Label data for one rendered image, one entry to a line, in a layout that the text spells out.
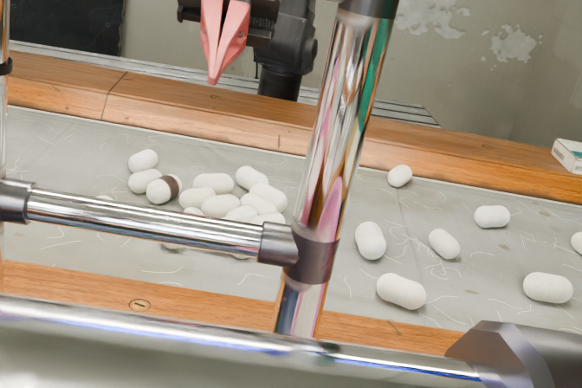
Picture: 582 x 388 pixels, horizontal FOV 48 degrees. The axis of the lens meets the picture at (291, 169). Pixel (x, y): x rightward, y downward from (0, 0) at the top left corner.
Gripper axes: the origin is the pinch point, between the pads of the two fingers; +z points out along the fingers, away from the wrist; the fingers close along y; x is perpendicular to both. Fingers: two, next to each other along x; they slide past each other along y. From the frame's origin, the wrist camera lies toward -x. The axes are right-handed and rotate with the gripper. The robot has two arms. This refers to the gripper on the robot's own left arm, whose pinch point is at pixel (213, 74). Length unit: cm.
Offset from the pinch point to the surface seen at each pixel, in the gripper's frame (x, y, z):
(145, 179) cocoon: -3.5, -3.3, 13.5
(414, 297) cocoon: -10.6, 17.1, 22.0
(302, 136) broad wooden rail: 6.9, 9.9, 0.9
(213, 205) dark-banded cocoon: -5.4, 2.5, 15.6
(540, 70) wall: 149, 115, -132
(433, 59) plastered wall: 154, 72, -132
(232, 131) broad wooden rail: 6.9, 2.6, 1.8
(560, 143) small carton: 8.5, 39.6, -5.1
